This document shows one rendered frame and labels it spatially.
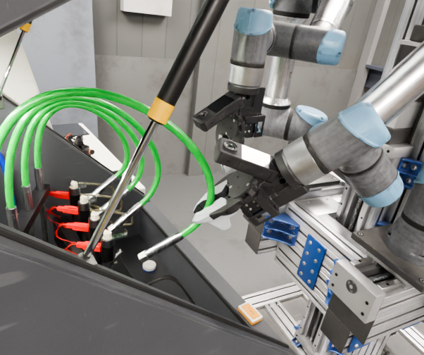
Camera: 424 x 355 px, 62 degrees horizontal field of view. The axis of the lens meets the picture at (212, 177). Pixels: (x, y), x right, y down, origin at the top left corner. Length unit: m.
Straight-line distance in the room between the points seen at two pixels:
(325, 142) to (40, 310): 0.43
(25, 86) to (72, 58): 1.81
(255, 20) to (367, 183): 0.38
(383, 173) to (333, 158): 0.09
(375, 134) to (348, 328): 0.66
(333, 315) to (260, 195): 0.60
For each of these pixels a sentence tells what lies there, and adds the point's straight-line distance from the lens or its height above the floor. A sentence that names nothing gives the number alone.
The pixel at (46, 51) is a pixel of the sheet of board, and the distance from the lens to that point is 2.76.
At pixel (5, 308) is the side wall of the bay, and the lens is 0.34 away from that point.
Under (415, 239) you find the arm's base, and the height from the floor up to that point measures 1.10.
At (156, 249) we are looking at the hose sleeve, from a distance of 0.70.
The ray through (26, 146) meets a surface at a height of 1.25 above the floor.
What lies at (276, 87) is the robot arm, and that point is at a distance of 1.25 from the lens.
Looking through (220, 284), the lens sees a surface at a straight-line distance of 0.89.
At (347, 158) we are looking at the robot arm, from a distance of 0.58.
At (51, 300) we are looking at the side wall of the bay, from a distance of 0.34.
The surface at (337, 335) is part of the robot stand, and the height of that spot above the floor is 0.77.
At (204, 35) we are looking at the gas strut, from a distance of 0.32.
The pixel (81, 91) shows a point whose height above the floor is 1.41.
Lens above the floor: 1.55
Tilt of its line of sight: 26 degrees down
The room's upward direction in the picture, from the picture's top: 8 degrees clockwise
